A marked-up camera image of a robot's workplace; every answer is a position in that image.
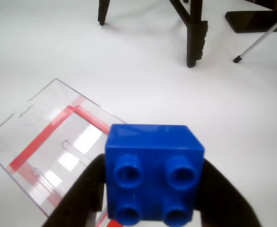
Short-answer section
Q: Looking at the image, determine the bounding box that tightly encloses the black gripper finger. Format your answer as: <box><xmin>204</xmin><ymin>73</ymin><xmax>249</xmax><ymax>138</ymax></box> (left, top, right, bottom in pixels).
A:
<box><xmin>192</xmin><ymin>157</ymin><xmax>262</xmax><ymax>227</ymax></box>
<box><xmin>43</xmin><ymin>153</ymin><xmax>108</xmax><ymax>227</ymax></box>

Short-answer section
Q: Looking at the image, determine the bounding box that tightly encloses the blue lego brick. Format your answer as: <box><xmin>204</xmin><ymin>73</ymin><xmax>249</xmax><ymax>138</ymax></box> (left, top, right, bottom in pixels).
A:
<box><xmin>104</xmin><ymin>124</ymin><xmax>205</xmax><ymax>226</ymax></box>

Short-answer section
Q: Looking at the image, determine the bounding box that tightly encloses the transparent plastic box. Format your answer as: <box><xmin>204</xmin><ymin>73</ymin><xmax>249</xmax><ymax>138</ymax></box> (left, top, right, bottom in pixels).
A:
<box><xmin>0</xmin><ymin>78</ymin><xmax>130</xmax><ymax>219</ymax></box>

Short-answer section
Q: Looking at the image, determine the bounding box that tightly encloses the silver tripod leg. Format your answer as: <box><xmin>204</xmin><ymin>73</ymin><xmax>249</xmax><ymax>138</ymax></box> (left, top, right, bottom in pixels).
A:
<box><xmin>233</xmin><ymin>20</ymin><xmax>277</xmax><ymax>63</ymax></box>

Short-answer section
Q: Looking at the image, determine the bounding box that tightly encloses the black tripod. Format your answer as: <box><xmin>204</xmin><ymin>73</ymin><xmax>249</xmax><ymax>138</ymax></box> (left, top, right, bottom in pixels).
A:
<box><xmin>97</xmin><ymin>0</ymin><xmax>209</xmax><ymax>69</ymax></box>

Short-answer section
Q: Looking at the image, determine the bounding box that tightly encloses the black flat plate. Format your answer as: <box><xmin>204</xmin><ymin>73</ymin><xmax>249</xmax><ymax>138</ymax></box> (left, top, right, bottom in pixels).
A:
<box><xmin>225</xmin><ymin>10</ymin><xmax>277</xmax><ymax>34</ymax></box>

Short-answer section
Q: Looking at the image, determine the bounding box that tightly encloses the red tape frame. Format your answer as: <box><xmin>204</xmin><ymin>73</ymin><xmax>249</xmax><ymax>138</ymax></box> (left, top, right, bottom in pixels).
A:
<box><xmin>8</xmin><ymin>105</ymin><xmax>124</xmax><ymax>227</ymax></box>

